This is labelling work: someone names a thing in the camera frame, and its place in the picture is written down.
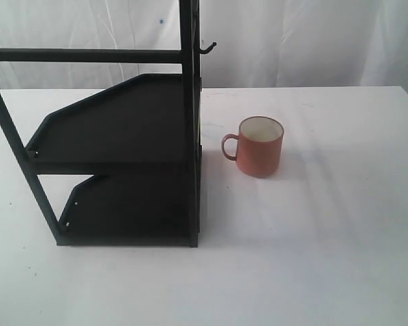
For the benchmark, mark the copper pink mug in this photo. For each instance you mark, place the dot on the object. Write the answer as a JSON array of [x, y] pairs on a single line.
[[259, 146]]

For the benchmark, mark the black metal shelf rack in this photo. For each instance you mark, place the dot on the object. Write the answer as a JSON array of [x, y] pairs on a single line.
[[123, 166]]

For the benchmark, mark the black rack hook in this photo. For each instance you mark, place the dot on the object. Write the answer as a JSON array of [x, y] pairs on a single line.
[[208, 49]]

